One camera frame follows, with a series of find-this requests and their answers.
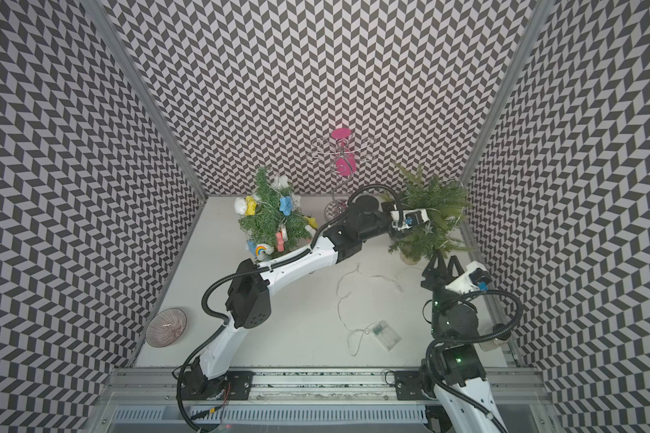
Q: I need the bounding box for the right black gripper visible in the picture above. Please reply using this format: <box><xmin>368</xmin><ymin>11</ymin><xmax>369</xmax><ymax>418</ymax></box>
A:
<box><xmin>420</xmin><ymin>249</ymin><xmax>463</xmax><ymax>338</ymax></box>

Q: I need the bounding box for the star cloud string light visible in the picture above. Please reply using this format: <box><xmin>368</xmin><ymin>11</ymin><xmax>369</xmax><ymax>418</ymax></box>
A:
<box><xmin>234</xmin><ymin>174</ymin><xmax>321</xmax><ymax>262</ymax></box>

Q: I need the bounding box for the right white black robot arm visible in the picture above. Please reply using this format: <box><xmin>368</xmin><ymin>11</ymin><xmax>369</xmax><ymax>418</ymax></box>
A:
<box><xmin>420</xmin><ymin>250</ymin><xmax>524</xmax><ymax>432</ymax></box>

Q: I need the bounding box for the right green fern tree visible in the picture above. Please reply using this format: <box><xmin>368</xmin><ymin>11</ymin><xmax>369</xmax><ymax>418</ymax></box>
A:
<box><xmin>388</xmin><ymin>163</ymin><xmax>469</xmax><ymax>264</ymax></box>

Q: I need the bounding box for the left green christmas tree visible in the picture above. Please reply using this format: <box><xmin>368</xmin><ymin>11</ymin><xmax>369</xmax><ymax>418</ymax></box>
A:
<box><xmin>237</xmin><ymin>166</ymin><xmax>312</xmax><ymax>261</ymax></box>

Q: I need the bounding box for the fairy light battery box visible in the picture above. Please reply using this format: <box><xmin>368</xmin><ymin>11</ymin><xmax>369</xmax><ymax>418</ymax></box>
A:
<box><xmin>370</xmin><ymin>320</ymin><xmax>401</xmax><ymax>351</ymax></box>

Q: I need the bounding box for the glass jar black lid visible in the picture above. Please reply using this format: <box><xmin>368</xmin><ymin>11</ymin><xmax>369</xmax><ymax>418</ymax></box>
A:
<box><xmin>478</xmin><ymin>323</ymin><xmax>512</xmax><ymax>352</ymax></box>

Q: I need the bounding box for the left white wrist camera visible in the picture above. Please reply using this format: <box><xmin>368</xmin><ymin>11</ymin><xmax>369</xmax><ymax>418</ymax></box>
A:
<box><xmin>390</xmin><ymin>209</ymin><xmax>431</xmax><ymax>230</ymax></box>

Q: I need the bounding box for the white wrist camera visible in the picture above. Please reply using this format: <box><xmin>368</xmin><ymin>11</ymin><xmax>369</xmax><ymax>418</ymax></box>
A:
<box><xmin>390</xmin><ymin>209</ymin><xmax>431</xmax><ymax>230</ymax></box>
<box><xmin>446</xmin><ymin>261</ymin><xmax>492</xmax><ymax>294</ymax></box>

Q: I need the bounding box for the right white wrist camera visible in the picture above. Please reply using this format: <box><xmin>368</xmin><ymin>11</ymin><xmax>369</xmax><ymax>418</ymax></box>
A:
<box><xmin>446</xmin><ymin>261</ymin><xmax>492</xmax><ymax>294</ymax></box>

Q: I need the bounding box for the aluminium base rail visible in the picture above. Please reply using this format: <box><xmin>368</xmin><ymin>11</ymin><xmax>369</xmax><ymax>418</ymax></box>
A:
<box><xmin>94</xmin><ymin>366</ymin><xmax>554</xmax><ymax>433</ymax></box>

